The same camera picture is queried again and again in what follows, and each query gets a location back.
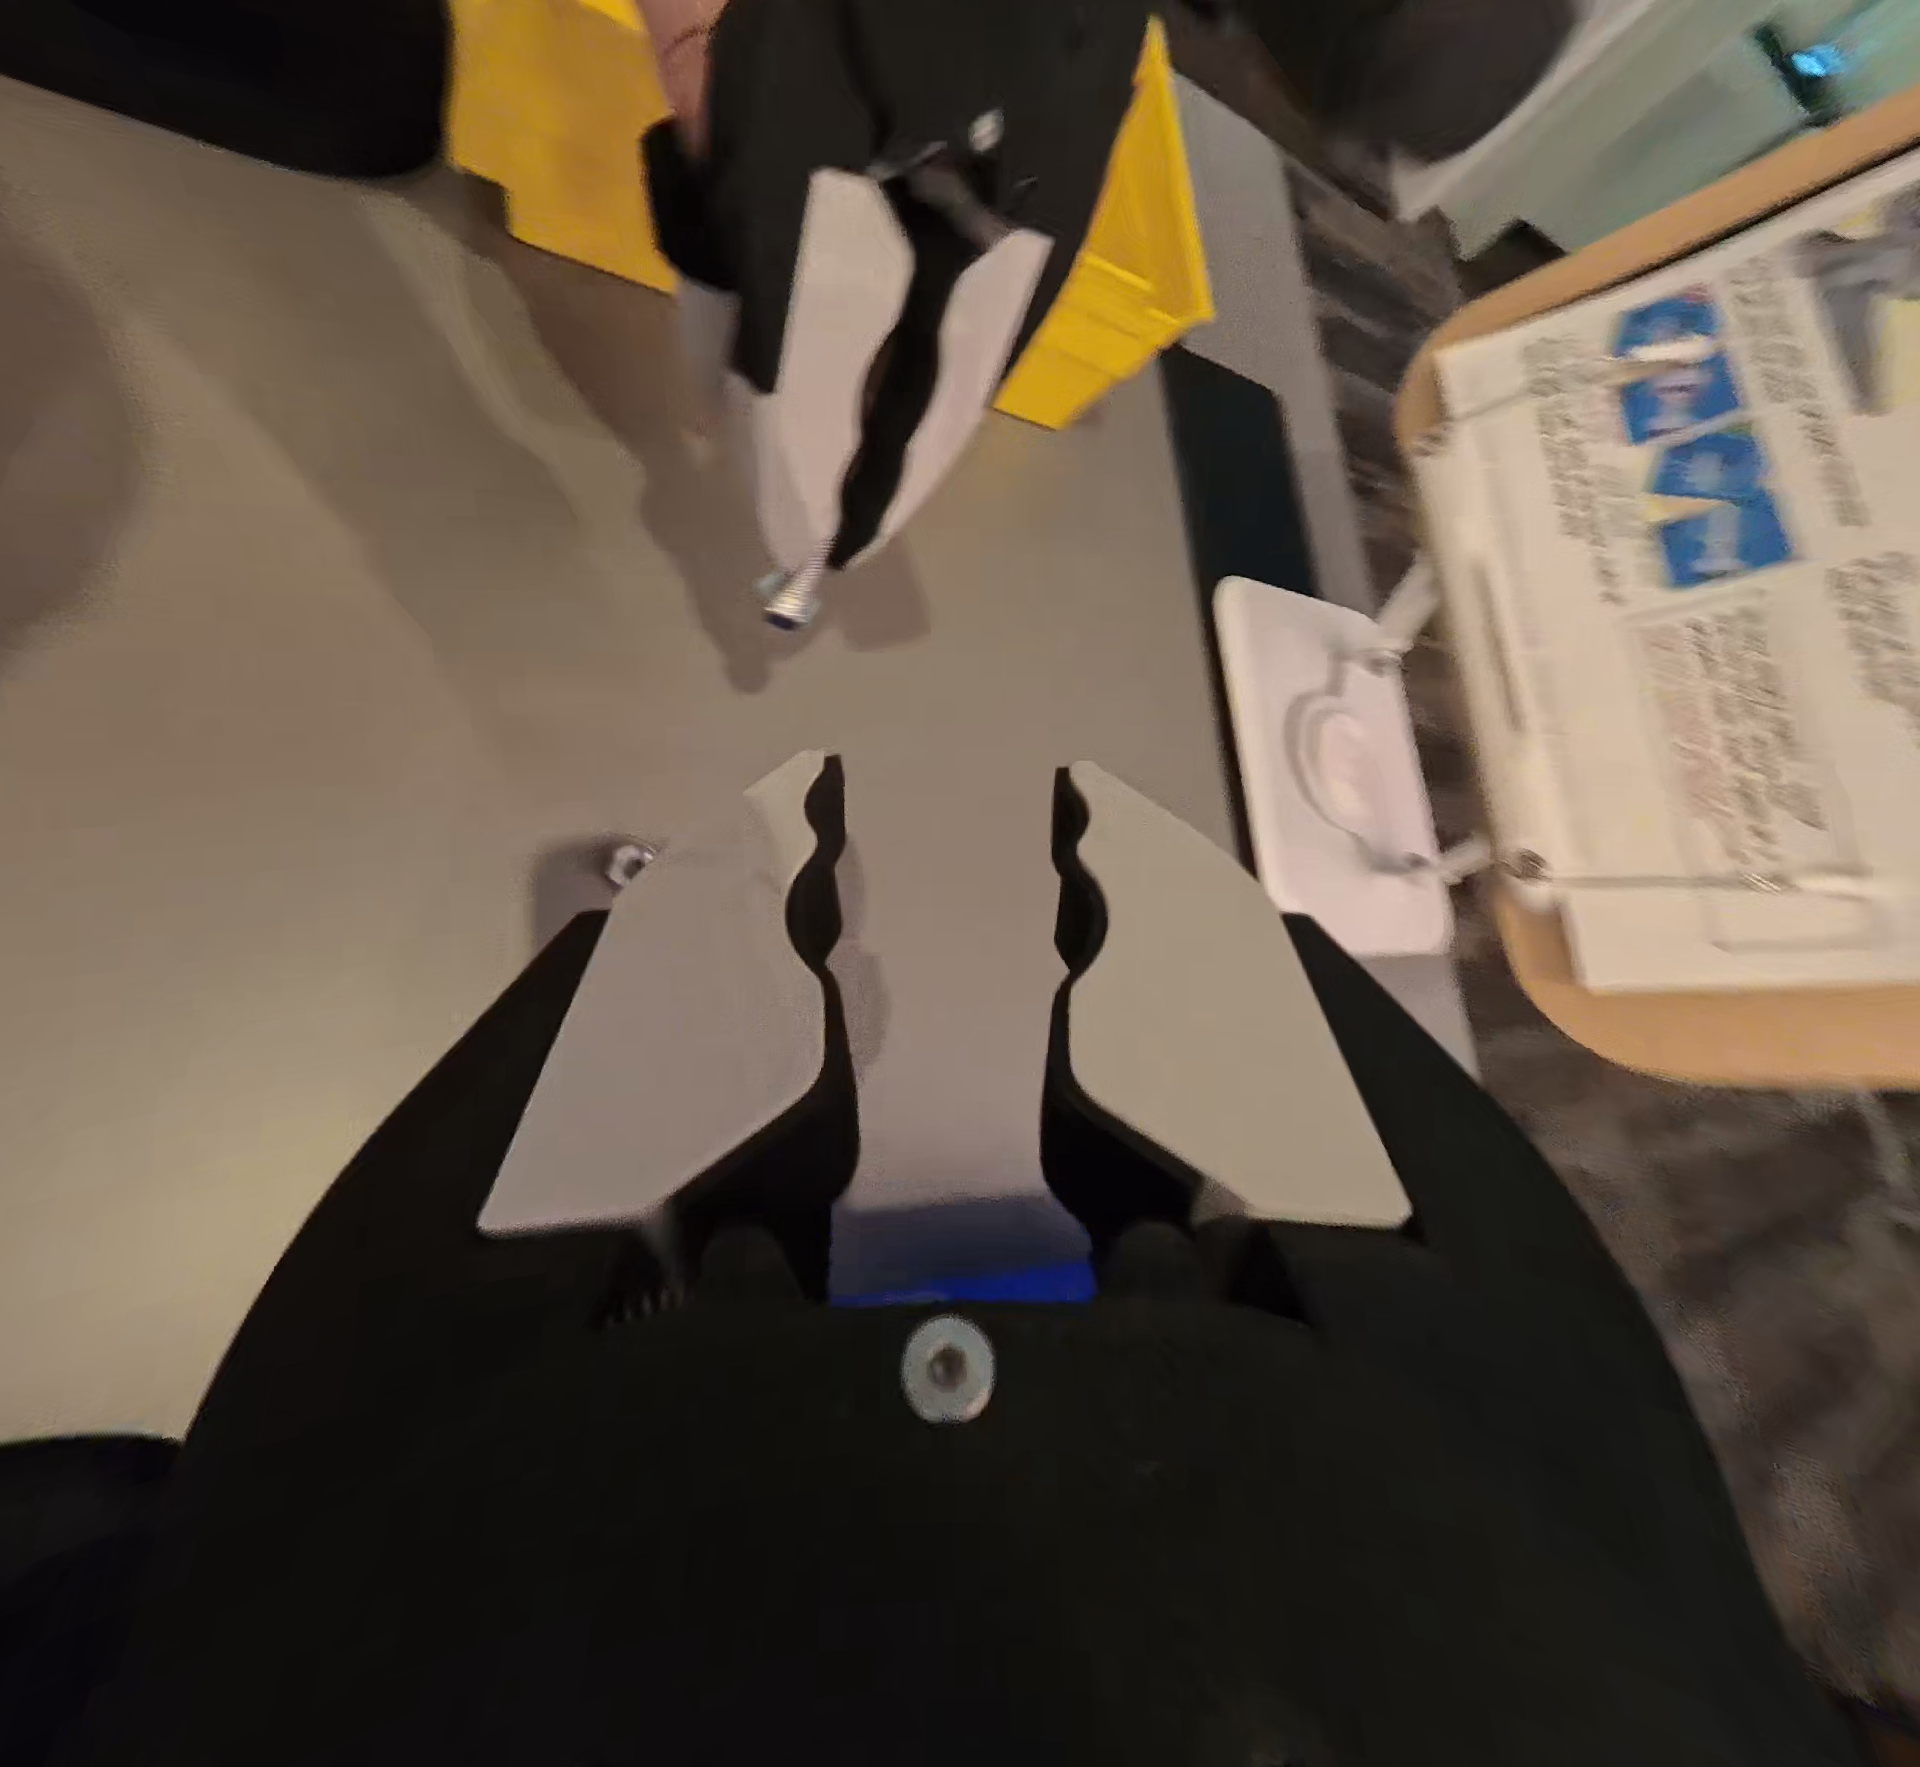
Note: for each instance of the yellow plastic bin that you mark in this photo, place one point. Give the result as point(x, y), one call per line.
point(554, 72)

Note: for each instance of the silver hex bolt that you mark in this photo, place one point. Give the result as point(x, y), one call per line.
point(792, 592)

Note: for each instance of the printed instruction sheet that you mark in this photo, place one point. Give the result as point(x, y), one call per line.
point(1726, 686)

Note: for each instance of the white stand base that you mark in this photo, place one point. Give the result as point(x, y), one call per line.
point(1350, 882)

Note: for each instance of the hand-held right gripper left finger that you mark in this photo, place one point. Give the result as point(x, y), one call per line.
point(661, 1047)

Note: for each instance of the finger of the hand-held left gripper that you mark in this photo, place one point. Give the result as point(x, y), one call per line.
point(816, 343)
point(981, 326)

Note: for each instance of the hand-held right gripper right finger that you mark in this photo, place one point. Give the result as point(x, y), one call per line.
point(1230, 1047)

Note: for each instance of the silver hex nut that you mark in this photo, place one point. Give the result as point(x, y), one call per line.
point(629, 863)

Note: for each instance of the wooden display board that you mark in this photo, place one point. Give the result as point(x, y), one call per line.
point(1726, 1041)

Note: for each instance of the blue plastic bin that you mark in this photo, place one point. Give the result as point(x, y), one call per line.
point(959, 1273)

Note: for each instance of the black armrest pad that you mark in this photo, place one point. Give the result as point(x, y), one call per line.
point(196, 58)

